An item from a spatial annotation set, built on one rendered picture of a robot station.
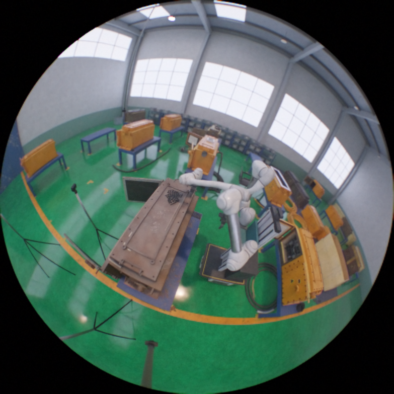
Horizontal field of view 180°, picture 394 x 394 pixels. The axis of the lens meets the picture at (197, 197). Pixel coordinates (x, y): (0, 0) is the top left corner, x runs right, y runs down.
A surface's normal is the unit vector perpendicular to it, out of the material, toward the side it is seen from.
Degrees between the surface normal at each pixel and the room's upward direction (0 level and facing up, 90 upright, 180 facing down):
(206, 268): 0
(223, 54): 90
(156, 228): 0
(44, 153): 90
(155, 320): 0
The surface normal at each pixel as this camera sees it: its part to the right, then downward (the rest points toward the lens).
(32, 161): 0.93, 0.37
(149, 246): 0.26, -0.69
